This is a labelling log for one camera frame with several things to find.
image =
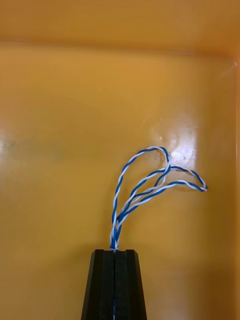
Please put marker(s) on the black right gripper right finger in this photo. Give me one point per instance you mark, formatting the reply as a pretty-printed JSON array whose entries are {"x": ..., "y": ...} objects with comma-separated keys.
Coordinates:
[{"x": 128, "y": 287}]

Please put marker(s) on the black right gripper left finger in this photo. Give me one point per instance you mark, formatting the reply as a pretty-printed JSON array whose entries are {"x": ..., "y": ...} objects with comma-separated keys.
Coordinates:
[{"x": 101, "y": 287}]

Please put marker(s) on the yellow-orange plastic bin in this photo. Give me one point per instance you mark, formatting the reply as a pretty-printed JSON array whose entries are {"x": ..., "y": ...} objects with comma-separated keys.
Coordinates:
[{"x": 75, "y": 125}]

